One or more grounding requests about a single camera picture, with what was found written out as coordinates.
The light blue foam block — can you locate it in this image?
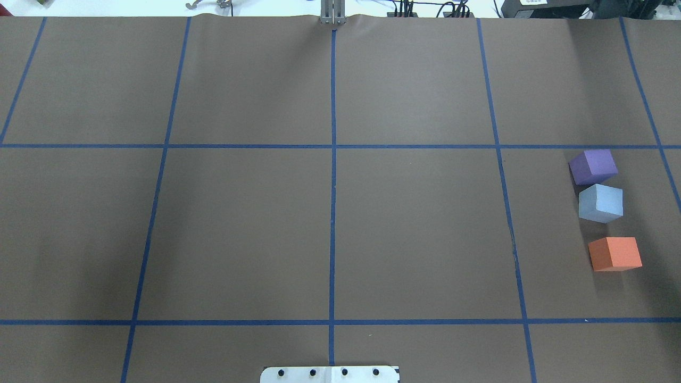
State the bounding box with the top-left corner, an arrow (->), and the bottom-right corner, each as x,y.
577,184 -> 624,224

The purple foam block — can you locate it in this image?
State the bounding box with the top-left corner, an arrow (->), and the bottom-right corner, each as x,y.
568,149 -> 619,185

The orange foam block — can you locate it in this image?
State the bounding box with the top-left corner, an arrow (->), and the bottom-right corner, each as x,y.
587,237 -> 643,272

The aluminium frame post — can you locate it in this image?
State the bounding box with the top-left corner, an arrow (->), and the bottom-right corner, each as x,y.
319,0 -> 347,25

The white pedestal column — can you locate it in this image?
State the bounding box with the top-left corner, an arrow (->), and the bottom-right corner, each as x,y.
260,365 -> 401,382

